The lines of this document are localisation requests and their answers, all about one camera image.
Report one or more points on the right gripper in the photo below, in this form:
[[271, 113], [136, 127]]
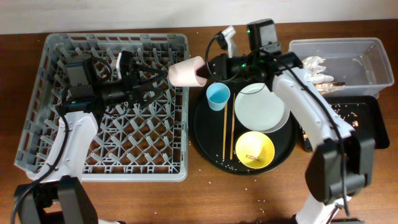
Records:
[[224, 62]]

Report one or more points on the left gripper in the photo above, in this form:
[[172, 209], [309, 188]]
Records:
[[134, 84]]

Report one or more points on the pink plastic cup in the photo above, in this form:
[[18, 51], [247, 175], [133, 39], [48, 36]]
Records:
[[184, 74]]

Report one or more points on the light blue plastic cup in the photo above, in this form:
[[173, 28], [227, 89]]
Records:
[[217, 95]]

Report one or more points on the wooden chopstick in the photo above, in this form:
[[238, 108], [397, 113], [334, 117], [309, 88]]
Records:
[[232, 129], [225, 120]]

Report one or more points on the white round plate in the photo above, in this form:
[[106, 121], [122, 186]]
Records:
[[259, 109]]

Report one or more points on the yellow bowl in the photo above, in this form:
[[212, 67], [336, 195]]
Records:
[[256, 144]]

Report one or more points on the brown food scraps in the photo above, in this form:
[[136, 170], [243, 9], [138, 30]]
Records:
[[253, 158]]

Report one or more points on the white paper napkin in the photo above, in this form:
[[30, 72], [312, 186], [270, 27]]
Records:
[[313, 65]]

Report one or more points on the gold foil snack wrapper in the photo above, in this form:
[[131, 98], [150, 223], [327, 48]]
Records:
[[329, 84]]

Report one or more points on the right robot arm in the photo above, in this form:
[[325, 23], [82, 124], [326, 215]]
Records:
[[342, 163]]

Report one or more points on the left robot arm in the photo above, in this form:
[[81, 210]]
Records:
[[56, 194]]

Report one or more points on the grey plastic dishwasher rack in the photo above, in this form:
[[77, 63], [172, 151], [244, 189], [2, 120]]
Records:
[[133, 144]]

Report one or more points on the clear plastic waste bin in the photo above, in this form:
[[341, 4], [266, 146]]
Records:
[[359, 66]]

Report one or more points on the round black serving tray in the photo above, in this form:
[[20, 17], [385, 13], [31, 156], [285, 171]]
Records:
[[206, 132]]

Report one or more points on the black rectangular tray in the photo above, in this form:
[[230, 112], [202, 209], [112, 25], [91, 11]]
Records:
[[363, 114]]

